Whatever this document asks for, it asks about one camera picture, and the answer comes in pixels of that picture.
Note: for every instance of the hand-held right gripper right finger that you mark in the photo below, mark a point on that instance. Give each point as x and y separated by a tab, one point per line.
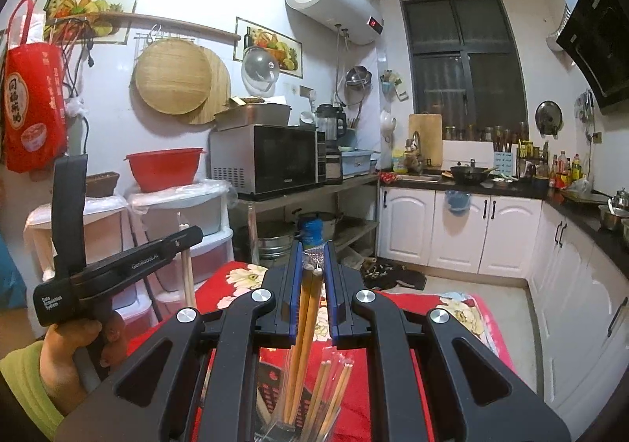
330	294

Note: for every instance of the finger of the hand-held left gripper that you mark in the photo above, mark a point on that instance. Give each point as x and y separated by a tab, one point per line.
147	258

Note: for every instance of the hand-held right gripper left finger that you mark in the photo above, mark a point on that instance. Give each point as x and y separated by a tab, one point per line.
295	294

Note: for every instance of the bare wooden chopstick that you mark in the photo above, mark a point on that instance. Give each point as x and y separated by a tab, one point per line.
302	324
313	319

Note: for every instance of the wooden chopsticks pair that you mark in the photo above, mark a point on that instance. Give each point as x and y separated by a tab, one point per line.
317	402
339	388

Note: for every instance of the olive perforated utensil holder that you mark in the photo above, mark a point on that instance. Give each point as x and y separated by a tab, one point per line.
268	393

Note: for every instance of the person's left forearm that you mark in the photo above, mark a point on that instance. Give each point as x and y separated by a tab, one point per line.
24	388

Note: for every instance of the hanging metal utensils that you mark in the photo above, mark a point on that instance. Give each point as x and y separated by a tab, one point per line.
585	105

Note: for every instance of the person's left hand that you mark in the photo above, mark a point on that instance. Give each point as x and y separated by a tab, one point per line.
59	363

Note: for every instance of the large steel pot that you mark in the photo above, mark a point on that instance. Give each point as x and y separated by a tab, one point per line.
275	245

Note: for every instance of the brown planter box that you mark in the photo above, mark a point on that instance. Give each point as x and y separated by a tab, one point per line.
102	184

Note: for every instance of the blue tin can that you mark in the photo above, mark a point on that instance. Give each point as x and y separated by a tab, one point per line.
311	233

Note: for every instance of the red floral blanket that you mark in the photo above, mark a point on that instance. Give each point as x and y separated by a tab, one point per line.
211	294

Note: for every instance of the black cooking pot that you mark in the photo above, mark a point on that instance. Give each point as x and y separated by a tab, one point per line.
319	221

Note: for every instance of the red plastic basin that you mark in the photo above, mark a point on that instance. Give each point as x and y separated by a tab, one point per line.
164	169

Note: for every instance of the metal kitchen rack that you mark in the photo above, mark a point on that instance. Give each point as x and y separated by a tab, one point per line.
295	196

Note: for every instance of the silver microwave oven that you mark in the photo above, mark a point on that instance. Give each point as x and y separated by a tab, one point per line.
265	159

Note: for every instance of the red shopping bag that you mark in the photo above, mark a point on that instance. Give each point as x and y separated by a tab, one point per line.
34	88

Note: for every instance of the yellow dish soap bottle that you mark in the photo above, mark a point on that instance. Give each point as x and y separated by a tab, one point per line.
399	162

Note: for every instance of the blue hanging cloth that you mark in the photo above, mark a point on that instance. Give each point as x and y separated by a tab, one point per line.
458	201

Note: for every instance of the black blender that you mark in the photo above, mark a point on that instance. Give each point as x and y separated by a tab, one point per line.
330	123

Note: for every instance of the metal baking tray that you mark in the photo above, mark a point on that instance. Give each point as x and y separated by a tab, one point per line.
255	115

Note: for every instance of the white hanging ladle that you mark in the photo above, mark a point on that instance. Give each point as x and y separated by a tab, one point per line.
388	125

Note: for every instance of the round bamboo tray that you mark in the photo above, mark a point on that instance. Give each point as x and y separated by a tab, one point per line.
169	76

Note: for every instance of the wooden cutting board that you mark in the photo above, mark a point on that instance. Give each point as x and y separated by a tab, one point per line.
426	137

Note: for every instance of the round wooden board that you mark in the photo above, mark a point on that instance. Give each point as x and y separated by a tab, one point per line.
220	88

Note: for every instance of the black wok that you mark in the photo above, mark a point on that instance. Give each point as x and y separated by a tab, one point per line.
469	173

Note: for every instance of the hanging steel strainer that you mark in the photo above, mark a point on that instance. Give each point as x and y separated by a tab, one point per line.
357	83

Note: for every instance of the glass pot lid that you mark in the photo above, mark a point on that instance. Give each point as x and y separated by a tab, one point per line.
260	71

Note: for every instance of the blue white cutlery holder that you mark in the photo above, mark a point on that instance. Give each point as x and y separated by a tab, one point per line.
506	162

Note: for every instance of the row of spice jars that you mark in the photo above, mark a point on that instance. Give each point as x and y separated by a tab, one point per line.
484	133

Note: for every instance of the long thin wooden rod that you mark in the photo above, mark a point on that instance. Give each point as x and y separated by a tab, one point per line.
172	23

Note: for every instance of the white kitchen cabinets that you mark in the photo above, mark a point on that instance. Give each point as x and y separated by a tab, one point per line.
565	285

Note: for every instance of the black kitchen countertop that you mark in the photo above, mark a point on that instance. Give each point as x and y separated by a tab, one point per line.
575	211

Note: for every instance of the row of condiment bottles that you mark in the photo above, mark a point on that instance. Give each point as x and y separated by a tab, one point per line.
560	172

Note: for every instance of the dark framed window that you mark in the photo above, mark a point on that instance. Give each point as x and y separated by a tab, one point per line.
462	68

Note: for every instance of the steel pot lid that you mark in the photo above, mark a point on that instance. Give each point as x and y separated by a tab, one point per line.
548	118

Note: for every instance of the small steel pot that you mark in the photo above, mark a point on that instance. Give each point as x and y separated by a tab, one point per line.
609	218

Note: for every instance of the white water heater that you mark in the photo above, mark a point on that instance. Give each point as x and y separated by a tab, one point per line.
339	0

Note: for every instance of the steel kettle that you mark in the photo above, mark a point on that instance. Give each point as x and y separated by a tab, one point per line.
620	200

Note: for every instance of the black range hood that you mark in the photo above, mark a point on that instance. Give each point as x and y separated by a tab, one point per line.
597	44

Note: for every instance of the wall socket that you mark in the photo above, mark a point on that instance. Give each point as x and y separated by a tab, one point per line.
305	91

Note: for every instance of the fruit wall poster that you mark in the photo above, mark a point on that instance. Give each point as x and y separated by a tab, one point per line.
275	46
83	10

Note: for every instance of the wall mounted utensil pocket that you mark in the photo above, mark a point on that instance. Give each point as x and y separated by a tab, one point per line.
393	86

